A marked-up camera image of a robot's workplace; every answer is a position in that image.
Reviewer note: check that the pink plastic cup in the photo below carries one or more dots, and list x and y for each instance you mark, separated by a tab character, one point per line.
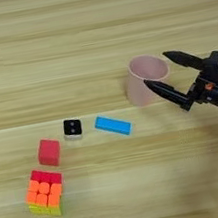
137	90

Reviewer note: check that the black box with white label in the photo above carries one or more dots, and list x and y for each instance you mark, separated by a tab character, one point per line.
215	65

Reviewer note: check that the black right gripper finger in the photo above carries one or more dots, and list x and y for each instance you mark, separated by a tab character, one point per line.
171	93
185	59

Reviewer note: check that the black and white small cube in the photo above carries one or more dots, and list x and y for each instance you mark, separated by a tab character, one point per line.
72	127

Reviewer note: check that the red foam cube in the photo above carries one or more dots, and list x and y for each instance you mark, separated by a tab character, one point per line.
49	152

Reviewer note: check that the blue rectangular block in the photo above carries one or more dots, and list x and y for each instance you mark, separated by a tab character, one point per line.
113	125

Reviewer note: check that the colourful puzzle cube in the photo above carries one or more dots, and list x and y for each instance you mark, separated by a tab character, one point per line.
44	193

